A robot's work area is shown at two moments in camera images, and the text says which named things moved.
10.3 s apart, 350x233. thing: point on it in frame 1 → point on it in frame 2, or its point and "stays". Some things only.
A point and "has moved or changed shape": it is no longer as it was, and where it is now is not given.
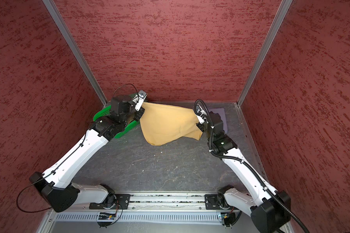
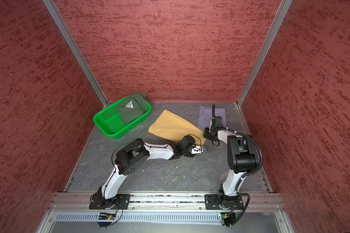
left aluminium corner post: (80, 58) stays
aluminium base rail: (166, 202) stays
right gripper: (201, 125) → (206, 135)
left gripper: (139, 114) → (189, 155)
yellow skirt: (160, 124) has moved or changed shape
